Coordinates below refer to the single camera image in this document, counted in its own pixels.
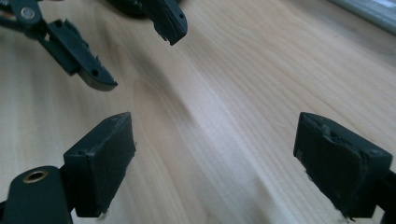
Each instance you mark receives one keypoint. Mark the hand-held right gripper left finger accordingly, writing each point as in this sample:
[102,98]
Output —
[99,161]

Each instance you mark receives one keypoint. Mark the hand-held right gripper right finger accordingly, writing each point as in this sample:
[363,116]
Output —
[336,168]

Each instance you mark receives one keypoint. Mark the metal shoe rack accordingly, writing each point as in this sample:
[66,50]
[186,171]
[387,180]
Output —
[370,11]

